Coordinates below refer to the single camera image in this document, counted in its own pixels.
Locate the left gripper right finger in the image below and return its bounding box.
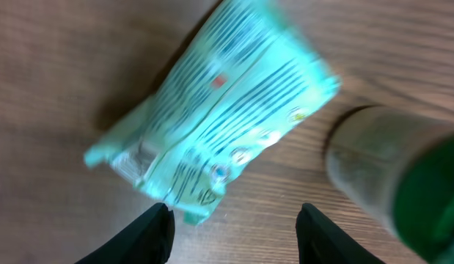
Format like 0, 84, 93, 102
296, 203, 384, 264

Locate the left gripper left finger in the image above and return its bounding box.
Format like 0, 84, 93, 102
77, 203, 175, 264

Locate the green lid jar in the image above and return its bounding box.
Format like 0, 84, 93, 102
324, 106, 454, 263

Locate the mint green wipes pack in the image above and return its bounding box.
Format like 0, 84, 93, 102
84, 0, 340, 225

